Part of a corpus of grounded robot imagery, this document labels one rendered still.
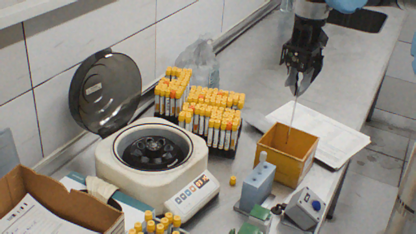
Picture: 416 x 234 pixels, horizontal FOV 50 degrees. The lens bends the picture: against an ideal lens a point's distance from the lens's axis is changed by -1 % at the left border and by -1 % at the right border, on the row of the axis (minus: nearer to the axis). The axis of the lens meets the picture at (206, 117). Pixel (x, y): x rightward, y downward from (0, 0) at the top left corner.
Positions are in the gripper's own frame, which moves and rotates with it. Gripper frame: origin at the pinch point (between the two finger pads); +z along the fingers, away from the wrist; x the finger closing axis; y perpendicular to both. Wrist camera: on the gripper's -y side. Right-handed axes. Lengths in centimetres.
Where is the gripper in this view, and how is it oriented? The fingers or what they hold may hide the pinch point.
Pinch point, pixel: (298, 90)
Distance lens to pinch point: 114.3
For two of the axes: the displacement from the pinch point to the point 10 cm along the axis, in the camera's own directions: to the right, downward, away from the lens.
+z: -0.7, 8.4, 5.4
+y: -5.2, 4.3, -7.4
